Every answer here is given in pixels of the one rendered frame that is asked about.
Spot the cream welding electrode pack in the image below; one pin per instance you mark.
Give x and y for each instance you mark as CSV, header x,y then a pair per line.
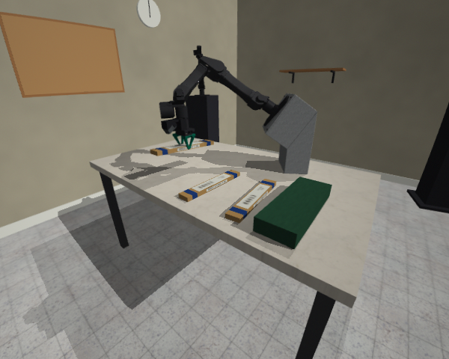
x,y
179,147

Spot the white welding electrode pack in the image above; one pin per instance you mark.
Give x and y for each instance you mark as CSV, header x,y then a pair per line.
x,y
198,190
241,209

